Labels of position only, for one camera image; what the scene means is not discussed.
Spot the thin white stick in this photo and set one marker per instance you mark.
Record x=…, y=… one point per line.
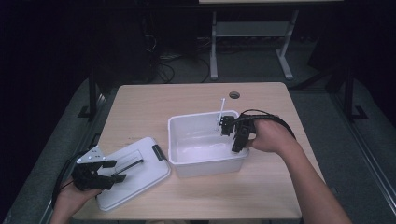
x=220, y=113

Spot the person's left hand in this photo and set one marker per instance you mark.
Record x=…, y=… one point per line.
x=76, y=197

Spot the white metal desk frame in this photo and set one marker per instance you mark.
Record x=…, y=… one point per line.
x=252, y=29

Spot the black metal stand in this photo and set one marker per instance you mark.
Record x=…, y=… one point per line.
x=91, y=96
x=350, y=93

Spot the white box lid black latch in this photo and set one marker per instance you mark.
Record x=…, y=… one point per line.
x=137, y=174

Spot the white plastic storage box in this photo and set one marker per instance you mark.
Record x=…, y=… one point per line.
x=204, y=146

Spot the round grey table grommet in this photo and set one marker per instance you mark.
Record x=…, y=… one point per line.
x=234, y=95

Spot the person's right hand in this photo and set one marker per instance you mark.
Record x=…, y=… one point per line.
x=272, y=137

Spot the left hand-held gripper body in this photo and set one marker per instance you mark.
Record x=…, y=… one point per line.
x=88, y=169

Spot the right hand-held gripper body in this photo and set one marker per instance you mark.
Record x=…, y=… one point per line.
x=243, y=133

